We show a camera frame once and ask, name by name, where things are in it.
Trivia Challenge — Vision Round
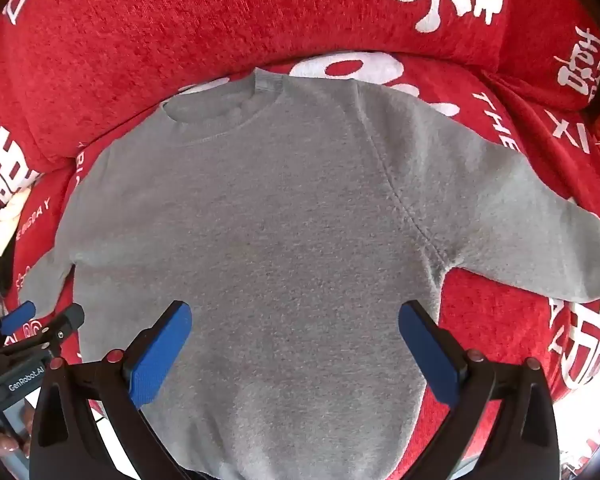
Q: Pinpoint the large red printed cushion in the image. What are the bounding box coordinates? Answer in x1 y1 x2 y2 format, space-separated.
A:
0 0 518 166

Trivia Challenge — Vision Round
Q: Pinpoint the red printed sofa cover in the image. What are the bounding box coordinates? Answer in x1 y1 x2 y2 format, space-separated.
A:
0 50 600 480

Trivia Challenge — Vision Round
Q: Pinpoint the white cloth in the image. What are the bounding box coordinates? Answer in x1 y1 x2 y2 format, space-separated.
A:
0 187 33 271

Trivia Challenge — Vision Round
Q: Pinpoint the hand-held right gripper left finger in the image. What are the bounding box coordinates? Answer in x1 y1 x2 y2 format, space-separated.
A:
29 300 193 480

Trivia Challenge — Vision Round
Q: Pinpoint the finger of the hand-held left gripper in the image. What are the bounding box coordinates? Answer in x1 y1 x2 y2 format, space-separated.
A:
0 300 37 348
0 304 86 357

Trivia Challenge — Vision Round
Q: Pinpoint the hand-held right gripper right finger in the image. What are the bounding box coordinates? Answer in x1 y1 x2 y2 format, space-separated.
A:
398 300 561 480

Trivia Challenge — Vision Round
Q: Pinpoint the grey sweater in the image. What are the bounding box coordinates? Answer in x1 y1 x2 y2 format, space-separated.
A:
17 67 600 480

